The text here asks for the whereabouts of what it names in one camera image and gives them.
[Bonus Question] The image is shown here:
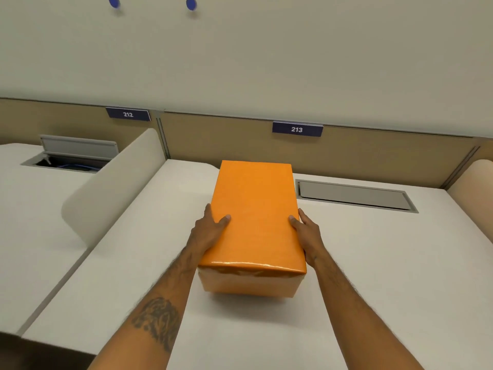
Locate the person's left hand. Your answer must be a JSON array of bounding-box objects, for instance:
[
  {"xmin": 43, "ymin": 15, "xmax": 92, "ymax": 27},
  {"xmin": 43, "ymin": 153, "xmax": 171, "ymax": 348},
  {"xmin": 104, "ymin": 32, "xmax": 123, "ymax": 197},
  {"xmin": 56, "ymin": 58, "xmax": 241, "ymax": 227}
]
[{"xmin": 186, "ymin": 203, "xmax": 232, "ymax": 264}]

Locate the person's right hand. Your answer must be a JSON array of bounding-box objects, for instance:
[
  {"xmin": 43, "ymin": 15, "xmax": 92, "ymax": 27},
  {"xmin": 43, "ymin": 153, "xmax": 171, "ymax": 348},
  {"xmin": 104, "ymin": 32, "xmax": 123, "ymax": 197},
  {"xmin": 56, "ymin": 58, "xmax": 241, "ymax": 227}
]
[{"xmin": 288, "ymin": 208, "xmax": 328, "ymax": 269}]

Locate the orange box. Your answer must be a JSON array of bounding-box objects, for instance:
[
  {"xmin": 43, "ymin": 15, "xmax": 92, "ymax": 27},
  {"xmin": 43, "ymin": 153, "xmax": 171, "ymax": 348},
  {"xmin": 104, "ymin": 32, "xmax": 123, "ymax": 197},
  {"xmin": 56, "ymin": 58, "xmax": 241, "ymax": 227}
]
[{"xmin": 197, "ymin": 160, "xmax": 307, "ymax": 299}]

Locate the person's left forearm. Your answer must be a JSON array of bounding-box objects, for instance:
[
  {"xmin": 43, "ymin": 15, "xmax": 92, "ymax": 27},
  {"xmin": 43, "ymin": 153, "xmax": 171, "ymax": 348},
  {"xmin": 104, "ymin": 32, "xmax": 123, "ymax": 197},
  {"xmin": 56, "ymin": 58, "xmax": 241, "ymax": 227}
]
[{"xmin": 87, "ymin": 246, "xmax": 202, "ymax": 370}]

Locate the person's right forearm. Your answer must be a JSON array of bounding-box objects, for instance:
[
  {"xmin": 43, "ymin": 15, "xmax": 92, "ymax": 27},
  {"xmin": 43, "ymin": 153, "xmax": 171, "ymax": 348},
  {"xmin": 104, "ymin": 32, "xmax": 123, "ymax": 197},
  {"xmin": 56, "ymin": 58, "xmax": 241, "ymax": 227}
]
[{"xmin": 311, "ymin": 251, "xmax": 424, "ymax": 370}]

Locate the beige partition panel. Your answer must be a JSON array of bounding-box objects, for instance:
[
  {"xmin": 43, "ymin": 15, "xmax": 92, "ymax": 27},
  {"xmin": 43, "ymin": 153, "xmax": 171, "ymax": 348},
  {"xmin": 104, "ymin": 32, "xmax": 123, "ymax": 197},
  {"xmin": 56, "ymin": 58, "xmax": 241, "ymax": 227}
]
[
  {"xmin": 159, "ymin": 111, "xmax": 480, "ymax": 189},
  {"xmin": 0, "ymin": 98, "xmax": 167, "ymax": 159}
]

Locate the dark blue desk number sign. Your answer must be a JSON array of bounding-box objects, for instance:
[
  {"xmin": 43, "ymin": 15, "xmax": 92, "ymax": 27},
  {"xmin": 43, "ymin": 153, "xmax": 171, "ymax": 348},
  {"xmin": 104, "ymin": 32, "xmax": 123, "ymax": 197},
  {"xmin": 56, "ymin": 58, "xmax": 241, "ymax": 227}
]
[
  {"xmin": 272, "ymin": 121, "xmax": 324, "ymax": 137},
  {"xmin": 106, "ymin": 107, "xmax": 151, "ymax": 122}
]

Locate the white rounded desk divider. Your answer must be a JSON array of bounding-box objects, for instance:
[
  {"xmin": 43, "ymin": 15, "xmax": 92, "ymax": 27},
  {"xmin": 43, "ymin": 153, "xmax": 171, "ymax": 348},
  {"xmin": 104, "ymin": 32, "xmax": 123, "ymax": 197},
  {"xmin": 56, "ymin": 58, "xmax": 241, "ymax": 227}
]
[
  {"xmin": 447, "ymin": 159, "xmax": 493, "ymax": 243},
  {"xmin": 62, "ymin": 128, "xmax": 167, "ymax": 249}
]

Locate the closed grey cable hatch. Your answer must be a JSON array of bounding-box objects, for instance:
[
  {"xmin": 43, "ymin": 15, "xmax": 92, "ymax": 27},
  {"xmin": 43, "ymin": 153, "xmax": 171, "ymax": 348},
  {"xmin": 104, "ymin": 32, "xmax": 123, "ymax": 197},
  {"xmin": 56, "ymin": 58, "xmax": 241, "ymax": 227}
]
[{"xmin": 295, "ymin": 179, "xmax": 419, "ymax": 214}]

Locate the blue cable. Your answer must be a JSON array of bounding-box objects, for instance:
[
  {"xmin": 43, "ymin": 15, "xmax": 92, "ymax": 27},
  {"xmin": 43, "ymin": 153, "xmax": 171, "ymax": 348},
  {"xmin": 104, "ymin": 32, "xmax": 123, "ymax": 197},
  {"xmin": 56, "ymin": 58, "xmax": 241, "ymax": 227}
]
[{"xmin": 58, "ymin": 162, "xmax": 101, "ymax": 173}]

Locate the open grey cable hatch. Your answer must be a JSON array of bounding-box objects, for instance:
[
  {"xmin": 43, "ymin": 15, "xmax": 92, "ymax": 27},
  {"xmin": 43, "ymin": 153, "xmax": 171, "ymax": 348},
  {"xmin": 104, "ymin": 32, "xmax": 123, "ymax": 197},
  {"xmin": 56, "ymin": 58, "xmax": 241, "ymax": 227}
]
[{"xmin": 21, "ymin": 134, "xmax": 119, "ymax": 173}]

